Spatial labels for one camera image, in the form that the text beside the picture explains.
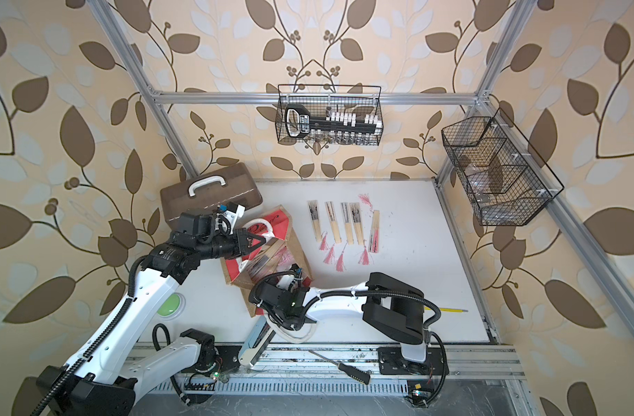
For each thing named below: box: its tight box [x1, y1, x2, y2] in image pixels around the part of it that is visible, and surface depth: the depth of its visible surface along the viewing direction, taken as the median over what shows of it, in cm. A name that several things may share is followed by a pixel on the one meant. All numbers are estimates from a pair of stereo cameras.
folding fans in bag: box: [245, 236, 295, 283], surface depth 93 cm
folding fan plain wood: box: [323, 201, 343, 265], surface depth 107 cm
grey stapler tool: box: [238, 314, 277, 367], surface depth 77 cm
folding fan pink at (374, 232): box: [358, 193, 381, 254], surface depth 106 cm
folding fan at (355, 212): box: [349, 201, 370, 267], surface depth 107 cm
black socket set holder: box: [284, 104, 383, 138], surface depth 84 cm
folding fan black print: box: [307, 199, 322, 243], surface depth 110 cm
